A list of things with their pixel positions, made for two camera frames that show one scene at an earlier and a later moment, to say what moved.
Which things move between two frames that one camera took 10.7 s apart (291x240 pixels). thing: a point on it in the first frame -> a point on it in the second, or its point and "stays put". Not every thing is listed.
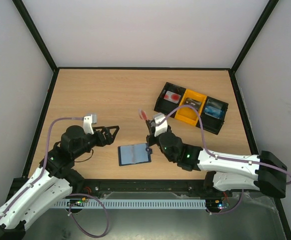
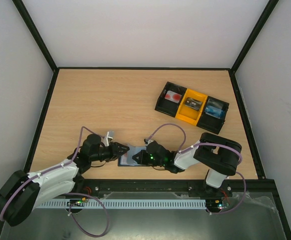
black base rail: (94, 189) stays put
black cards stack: (197, 104) stays put
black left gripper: (108, 140) -> (115, 149)
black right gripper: (151, 139) -> (146, 155)
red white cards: (174, 98) stays put
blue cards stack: (213, 111) stays put
